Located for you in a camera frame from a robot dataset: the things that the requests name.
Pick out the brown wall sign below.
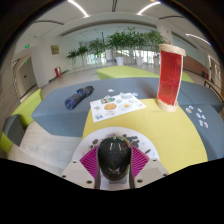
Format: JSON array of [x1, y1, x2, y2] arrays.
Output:
[[50, 44, 61, 56]]

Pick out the small white round object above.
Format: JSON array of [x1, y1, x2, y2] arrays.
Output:
[[119, 92, 133, 100]]

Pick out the ceiling light strips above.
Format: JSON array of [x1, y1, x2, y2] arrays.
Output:
[[67, 0, 213, 46]]

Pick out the red cylinder lantern with rope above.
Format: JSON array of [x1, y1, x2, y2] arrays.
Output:
[[156, 43, 187, 113]]

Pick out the white printed paper sheet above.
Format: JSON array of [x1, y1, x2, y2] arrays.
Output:
[[89, 93, 147, 124]]

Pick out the lime green bench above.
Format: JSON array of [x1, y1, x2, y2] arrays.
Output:
[[96, 65, 195, 84]]

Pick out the potted green plants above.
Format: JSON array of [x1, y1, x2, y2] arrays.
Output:
[[66, 27, 168, 68]]

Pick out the lime green sofa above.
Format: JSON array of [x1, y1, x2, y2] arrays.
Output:
[[0, 88, 44, 154]]

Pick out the black computer mouse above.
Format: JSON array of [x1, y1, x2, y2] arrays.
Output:
[[97, 135, 133, 183]]

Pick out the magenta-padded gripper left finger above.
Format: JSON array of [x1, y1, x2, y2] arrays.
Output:
[[60, 145, 102, 190]]

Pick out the grey seat cushion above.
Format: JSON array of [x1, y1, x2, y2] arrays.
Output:
[[2, 113, 26, 148]]

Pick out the rolled dark blue cloth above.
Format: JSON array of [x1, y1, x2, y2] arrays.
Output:
[[64, 85, 95, 111]]

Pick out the red fire extinguisher cabinet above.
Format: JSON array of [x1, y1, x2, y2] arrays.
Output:
[[54, 66, 63, 78]]

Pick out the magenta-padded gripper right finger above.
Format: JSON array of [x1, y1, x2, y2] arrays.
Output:
[[128, 144, 170, 189]]

